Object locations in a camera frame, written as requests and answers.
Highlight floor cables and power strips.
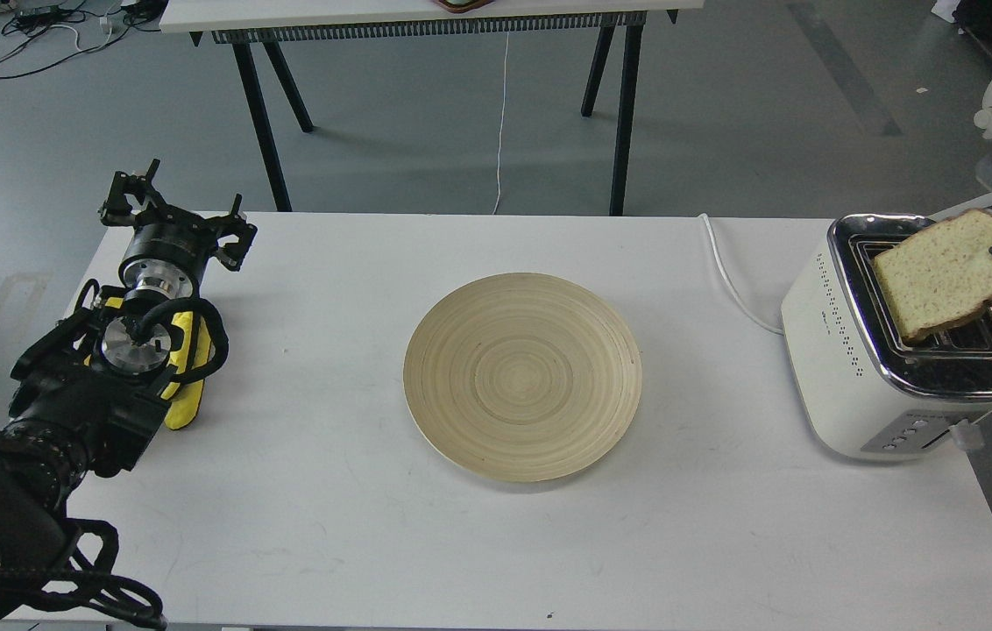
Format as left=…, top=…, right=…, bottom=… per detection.
left=0, top=0, right=169, bottom=89

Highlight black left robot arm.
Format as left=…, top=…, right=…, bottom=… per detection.
left=0, top=160, right=257, bottom=630

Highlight yellow banana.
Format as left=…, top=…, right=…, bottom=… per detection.
left=84, top=290, right=223, bottom=430

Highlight brown object on background table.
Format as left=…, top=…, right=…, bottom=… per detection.
left=435, top=0, right=492, bottom=13

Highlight white background table black legs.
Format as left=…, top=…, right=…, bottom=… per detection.
left=157, top=1, right=703, bottom=216

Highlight white chrome toaster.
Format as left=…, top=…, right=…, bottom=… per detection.
left=781, top=213, right=992, bottom=462

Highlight white hanging cable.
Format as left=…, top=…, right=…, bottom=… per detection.
left=492, top=32, right=511, bottom=216

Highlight slice of bread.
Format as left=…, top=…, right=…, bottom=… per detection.
left=873, top=209, right=992, bottom=346

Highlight white toaster power cable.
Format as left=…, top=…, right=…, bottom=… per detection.
left=699, top=214, right=784, bottom=336

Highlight round wooden plate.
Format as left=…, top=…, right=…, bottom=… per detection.
left=401, top=273, right=643, bottom=483

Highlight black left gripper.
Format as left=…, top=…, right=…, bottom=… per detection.
left=98, top=159, right=259, bottom=291

